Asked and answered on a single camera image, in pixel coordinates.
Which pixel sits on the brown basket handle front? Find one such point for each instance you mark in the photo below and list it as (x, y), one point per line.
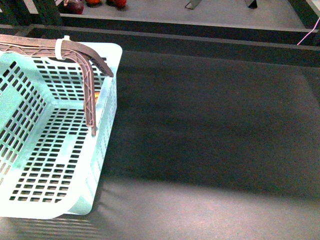
(78, 58)

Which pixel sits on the grey metal bracket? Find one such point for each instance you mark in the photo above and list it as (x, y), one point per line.
(252, 4)
(192, 4)

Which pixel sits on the dark red apple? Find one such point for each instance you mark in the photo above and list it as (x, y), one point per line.
(74, 6)

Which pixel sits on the white zip tie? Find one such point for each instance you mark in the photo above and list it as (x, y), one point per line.
(58, 47)

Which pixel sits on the red apple on shelf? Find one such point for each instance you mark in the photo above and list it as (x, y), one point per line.
(119, 3)

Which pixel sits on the grey metal bracket right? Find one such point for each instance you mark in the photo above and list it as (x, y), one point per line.
(252, 4)

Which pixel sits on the brown basket handle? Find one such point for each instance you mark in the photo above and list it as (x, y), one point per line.
(88, 52)
(78, 58)

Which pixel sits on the light blue plastic basket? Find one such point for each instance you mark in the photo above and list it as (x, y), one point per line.
(50, 164)

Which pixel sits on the orange red fruit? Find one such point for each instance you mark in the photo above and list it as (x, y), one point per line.
(93, 2)

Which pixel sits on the grey metal bracket left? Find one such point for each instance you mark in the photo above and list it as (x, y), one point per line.
(192, 4)

